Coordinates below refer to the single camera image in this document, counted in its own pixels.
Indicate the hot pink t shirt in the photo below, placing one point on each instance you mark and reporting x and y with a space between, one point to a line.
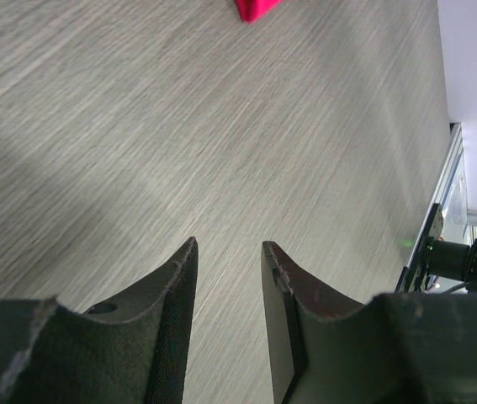
251 11

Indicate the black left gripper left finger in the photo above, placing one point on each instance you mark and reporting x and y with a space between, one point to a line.
130 348

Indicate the aluminium frame rail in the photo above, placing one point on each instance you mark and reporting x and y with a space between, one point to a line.
446 218

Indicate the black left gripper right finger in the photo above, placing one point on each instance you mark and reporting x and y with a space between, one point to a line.
325 347

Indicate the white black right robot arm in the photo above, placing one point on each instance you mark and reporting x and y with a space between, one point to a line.
469 256

